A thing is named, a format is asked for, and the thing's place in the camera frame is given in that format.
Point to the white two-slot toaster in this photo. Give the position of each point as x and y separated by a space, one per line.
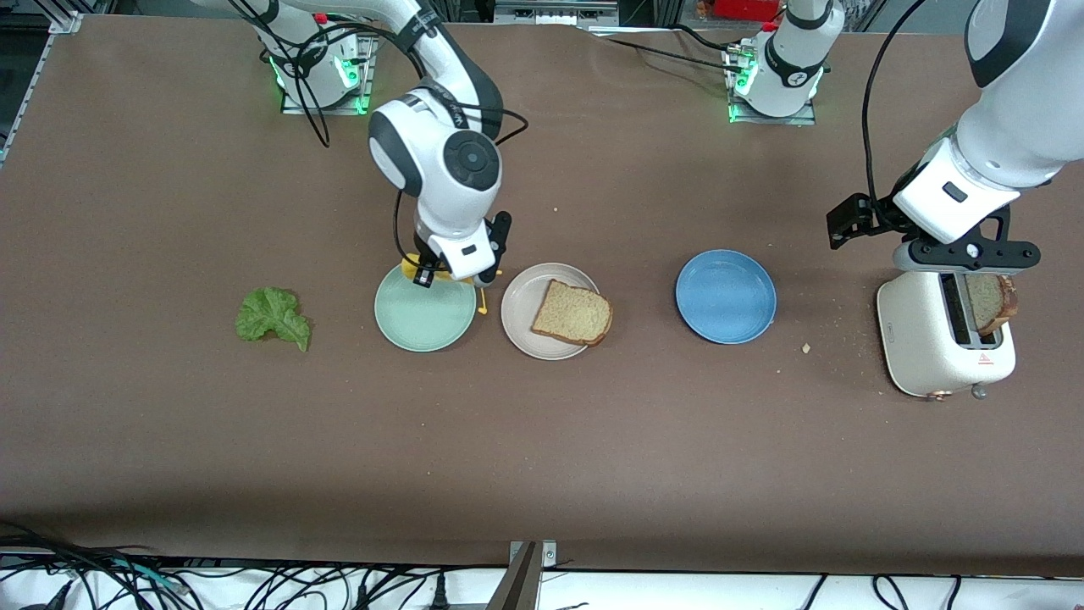
919 339

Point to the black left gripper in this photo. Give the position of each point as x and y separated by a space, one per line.
886 210

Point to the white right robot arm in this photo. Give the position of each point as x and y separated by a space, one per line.
440 161

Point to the beige plate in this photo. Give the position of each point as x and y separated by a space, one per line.
521 309

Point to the grey metal frame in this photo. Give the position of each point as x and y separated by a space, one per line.
555 13

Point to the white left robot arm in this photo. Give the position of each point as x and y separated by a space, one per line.
1016 127

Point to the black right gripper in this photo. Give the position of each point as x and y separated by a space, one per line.
423 273

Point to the red box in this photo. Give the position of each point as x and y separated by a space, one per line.
745 8

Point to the black power plug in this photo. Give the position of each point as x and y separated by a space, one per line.
439 597

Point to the grey metal bracket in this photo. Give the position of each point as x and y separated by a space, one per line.
525 585

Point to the green lettuce leaf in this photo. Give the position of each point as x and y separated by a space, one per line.
267 313

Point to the blue plate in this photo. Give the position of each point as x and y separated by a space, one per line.
726 296

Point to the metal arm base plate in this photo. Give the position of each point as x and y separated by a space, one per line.
796 119
322 110

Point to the mint green plate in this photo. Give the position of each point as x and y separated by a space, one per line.
423 322

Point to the yellow mustard squeeze bottle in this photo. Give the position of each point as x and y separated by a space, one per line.
410 269

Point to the brown bread slice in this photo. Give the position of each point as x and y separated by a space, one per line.
572 313
987 305

